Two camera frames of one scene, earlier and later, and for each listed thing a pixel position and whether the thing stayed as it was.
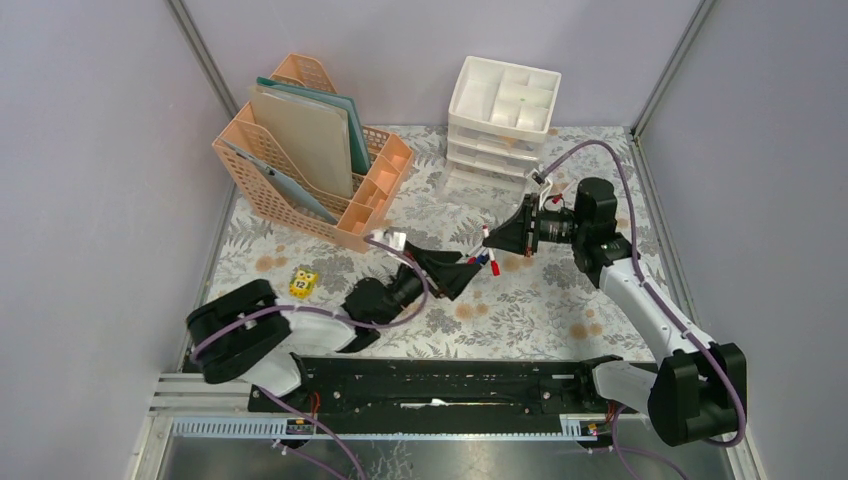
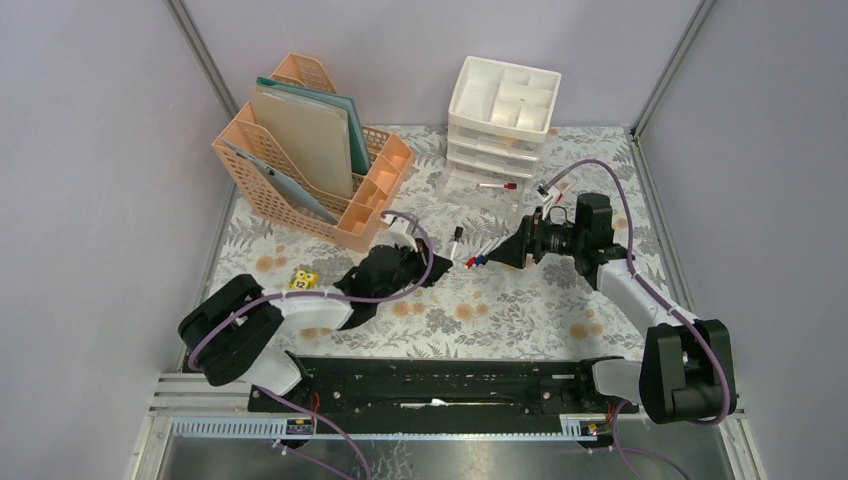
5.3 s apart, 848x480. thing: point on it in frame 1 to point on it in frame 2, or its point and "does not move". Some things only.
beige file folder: (317, 135) does not move
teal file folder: (360, 154) does not move
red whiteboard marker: (494, 263) to (509, 186)
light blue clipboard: (286, 186) does not move
